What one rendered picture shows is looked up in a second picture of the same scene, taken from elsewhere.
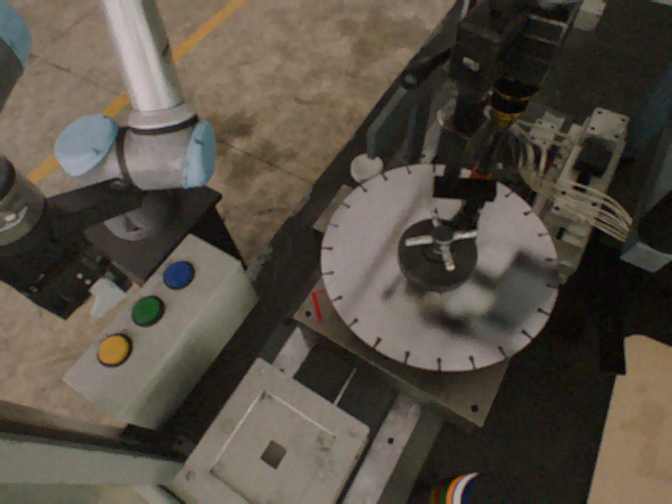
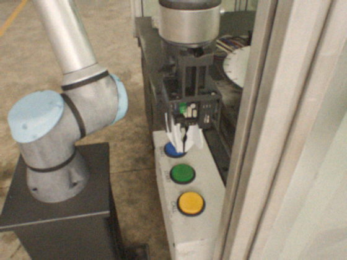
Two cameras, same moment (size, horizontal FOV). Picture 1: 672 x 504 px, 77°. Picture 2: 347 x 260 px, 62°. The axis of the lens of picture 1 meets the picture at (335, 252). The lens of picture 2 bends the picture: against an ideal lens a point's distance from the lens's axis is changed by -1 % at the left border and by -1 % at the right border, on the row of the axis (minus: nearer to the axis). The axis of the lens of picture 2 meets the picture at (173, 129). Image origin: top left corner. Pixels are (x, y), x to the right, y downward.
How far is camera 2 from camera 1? 0.61 m
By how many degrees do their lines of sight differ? 36
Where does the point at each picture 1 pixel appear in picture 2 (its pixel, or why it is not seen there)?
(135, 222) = (73, 177)
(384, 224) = not seen: hidden behind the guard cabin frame
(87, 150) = (52, 108)
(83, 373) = (188, 229)
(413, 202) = not seen: hidden behind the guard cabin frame
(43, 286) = (213, 89)
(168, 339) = (214, 177)
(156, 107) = (91, 62)
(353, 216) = (237, 73)
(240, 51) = not seen: outside the picture
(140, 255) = (90, 200)
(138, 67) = (77, 36)
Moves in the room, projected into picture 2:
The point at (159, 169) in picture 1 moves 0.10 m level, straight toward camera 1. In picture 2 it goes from (103, 107) to (144, 112)
